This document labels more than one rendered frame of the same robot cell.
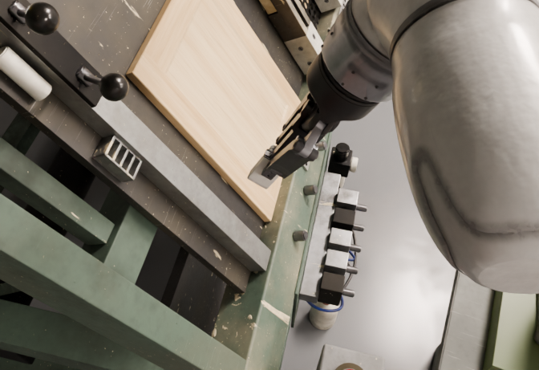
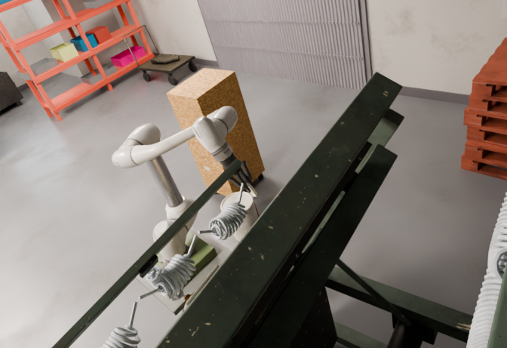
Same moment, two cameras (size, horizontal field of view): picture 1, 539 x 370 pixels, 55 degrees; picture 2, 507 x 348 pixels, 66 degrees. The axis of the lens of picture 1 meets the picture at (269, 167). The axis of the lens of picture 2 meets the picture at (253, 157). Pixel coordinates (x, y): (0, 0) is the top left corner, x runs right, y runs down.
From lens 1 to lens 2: 185 cm
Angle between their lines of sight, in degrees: 87
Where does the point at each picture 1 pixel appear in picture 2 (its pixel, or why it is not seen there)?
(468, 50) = (223, 113)
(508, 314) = (198, 260)
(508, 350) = (206, 250)
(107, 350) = (344, 275)
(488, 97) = (225, 110)
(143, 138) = not seen: hidden behind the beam
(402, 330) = not seen: outside the picture
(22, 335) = (381, 287)
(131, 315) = not seen: hidden behind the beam
